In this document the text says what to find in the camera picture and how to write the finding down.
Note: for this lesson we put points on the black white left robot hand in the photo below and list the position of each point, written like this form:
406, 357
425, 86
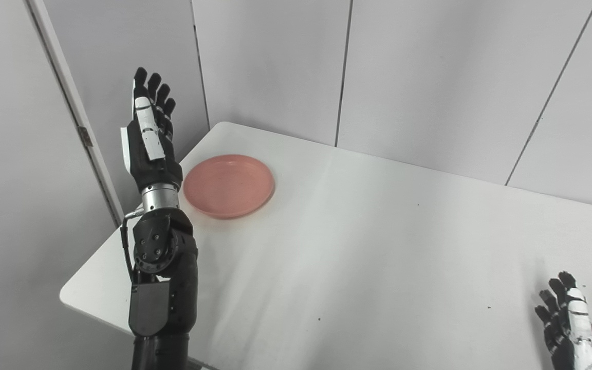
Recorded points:
147, 159

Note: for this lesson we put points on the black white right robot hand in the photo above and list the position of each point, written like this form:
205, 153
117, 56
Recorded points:
563, 334

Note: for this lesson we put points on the pink round plate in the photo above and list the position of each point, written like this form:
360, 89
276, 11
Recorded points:
228, 186

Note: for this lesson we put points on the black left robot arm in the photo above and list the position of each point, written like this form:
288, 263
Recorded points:
165, 288

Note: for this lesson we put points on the metal door hinge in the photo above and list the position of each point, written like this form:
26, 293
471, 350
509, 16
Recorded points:
85, 136

